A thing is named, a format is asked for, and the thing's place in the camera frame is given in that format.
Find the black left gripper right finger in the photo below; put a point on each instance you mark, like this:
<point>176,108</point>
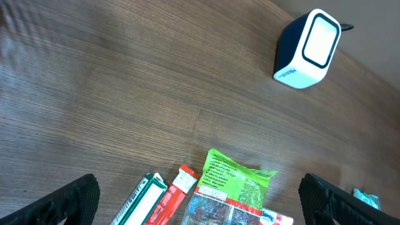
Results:
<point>324,203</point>

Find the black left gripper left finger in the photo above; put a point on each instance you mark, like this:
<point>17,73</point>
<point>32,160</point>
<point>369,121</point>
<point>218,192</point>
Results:
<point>74,203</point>

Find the teal tissue packet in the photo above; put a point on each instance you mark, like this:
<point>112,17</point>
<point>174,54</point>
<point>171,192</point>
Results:
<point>369,199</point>

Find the green white gum box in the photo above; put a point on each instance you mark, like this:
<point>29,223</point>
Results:
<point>142,201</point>

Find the green snack bag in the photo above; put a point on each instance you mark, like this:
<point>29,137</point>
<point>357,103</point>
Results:
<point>227,193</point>

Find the red snack stick packet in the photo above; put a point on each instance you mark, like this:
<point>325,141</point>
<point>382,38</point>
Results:
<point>173,197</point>

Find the white barcode scanner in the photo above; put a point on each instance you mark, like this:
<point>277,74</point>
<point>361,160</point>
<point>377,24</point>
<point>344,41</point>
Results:
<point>306,48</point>

